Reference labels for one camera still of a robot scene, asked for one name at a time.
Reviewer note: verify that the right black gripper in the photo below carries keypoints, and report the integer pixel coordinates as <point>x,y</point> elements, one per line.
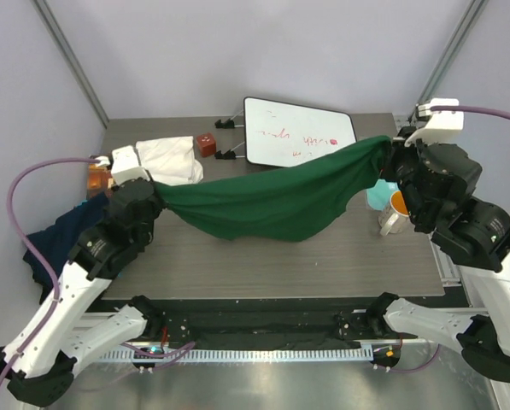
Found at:
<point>398,149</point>

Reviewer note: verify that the white whiteboard with black frame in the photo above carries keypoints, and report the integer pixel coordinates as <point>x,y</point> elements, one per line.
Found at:
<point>280,134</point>

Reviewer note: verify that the brown paperback book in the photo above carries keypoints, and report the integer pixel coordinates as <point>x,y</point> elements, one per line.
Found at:
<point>99,177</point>

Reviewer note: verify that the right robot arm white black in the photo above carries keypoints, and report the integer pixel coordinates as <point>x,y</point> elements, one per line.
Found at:
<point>478,242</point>

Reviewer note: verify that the white folded t-shirt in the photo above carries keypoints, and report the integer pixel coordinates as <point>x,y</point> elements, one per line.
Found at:
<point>170,161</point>

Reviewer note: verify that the white mug orange inside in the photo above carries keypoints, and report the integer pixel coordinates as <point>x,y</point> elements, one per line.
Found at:
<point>394,218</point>

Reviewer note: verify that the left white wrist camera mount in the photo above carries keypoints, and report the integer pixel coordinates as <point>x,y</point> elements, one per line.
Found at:
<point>124,165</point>

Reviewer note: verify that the green t-shirt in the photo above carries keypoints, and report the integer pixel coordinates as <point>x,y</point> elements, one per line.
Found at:
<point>288,204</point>

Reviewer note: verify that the whiteboard black stand foot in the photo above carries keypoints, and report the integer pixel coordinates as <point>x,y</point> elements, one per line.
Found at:
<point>230,123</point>
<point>229,154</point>

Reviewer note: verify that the teal plastic cutting board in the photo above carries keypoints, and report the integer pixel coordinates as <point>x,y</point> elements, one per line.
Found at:
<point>379,195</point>

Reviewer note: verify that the red brown cube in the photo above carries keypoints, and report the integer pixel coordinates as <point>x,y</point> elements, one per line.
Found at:
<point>206,144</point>

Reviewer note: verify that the perforated metal rail strip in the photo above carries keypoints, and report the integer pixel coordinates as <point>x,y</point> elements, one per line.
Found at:
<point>199,356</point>

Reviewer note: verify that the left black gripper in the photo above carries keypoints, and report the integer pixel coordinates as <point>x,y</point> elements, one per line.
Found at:
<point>161,203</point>

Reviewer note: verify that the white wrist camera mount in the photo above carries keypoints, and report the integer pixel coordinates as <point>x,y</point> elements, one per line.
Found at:
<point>438,122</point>
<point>124,165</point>

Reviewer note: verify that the whiteboard black stand foot near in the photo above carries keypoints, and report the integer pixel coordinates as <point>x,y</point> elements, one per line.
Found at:
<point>229,154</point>

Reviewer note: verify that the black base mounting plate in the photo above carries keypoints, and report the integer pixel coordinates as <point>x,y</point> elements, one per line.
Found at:
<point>265,323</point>

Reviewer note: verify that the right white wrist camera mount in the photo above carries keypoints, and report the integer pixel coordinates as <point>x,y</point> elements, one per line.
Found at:
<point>438,122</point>

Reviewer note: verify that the navy blue t-shirt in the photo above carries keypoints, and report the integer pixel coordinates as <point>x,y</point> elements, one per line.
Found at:
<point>56,241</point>

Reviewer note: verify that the whiteboard black stand foot far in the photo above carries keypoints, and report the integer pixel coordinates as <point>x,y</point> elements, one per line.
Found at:
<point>230,123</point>

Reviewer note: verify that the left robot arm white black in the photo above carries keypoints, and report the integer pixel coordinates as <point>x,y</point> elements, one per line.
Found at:
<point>42,362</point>

